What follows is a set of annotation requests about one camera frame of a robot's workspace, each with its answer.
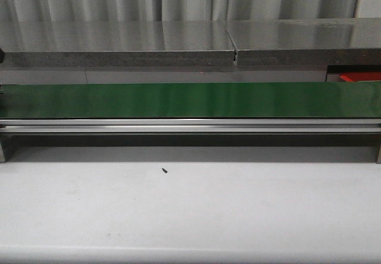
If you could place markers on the right steel conveyor leg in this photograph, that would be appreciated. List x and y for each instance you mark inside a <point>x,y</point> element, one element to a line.
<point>378,148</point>

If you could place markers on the red plastic tray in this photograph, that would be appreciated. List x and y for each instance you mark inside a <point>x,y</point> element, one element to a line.
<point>361,77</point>

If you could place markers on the green conveyor belt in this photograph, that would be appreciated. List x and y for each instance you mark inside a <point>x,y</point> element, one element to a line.
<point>192,100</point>

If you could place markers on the grey stone slab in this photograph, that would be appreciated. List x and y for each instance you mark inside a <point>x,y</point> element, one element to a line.
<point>116,44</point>
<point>323,42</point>

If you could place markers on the right grey stone slab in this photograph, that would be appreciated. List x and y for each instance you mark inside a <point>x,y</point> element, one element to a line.
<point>323,42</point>

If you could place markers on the left grey stone slab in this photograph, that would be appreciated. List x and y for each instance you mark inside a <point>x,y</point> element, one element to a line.
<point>116,44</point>

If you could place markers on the aluminium conveyor frame rail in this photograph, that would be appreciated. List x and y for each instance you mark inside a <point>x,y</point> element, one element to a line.
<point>193,126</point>

